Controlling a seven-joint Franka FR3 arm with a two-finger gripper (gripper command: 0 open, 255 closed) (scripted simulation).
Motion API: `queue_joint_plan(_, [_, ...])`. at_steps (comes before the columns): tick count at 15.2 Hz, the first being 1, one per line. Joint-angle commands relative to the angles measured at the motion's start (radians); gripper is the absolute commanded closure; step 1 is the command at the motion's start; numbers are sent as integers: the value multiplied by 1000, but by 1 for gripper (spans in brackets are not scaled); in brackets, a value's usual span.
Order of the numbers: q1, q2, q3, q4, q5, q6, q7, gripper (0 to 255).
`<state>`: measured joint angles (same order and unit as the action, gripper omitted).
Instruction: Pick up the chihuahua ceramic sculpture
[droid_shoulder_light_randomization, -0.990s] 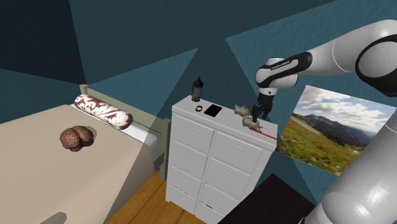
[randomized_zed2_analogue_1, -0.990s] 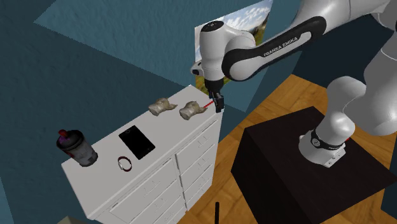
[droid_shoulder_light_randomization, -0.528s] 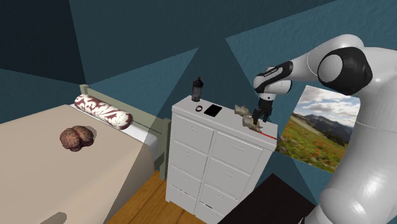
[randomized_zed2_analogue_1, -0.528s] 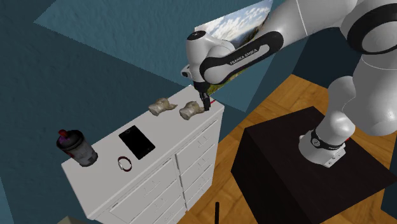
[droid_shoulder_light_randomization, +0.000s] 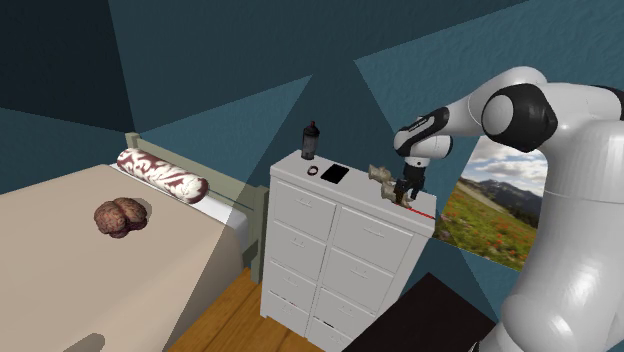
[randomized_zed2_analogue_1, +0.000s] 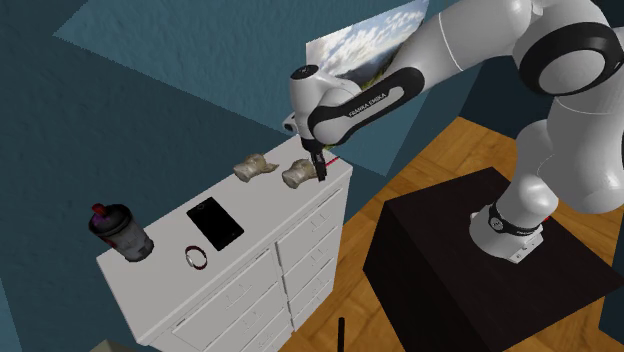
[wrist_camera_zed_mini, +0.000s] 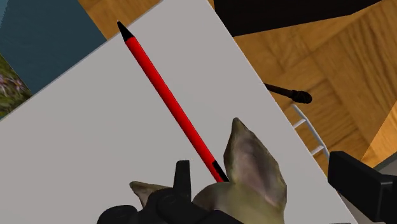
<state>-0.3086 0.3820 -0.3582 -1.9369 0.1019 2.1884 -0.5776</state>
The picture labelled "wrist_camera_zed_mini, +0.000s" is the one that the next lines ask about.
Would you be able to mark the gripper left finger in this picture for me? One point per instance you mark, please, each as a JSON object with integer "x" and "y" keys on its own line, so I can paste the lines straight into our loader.
{"x": 181, "y": 176}

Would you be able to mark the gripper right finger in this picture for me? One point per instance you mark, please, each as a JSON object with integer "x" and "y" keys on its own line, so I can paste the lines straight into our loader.
{"x": 359, "y": 183}

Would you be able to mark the green pointy-eared figure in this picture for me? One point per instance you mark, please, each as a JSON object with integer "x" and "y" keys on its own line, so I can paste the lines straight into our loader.
{"x": 249, "y": 176}

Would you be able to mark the red pen with black tip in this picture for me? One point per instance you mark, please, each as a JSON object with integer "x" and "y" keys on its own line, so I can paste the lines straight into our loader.
{"x": 161, "y": 87}

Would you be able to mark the white table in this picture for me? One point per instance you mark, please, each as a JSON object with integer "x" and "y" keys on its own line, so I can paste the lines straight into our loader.
{"x": 93, "y": 124}

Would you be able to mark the black rod with knob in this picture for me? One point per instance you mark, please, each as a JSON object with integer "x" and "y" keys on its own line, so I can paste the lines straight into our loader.
{"x": 291, "y": 94}

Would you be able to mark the white ladder-shaped frame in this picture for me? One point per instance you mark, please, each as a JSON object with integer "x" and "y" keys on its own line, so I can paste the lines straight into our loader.
{"x": 311, "y": 131}

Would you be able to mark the flower wall picture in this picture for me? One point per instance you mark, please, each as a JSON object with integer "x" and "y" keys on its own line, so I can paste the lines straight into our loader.
{"x": 9, "y": 90}

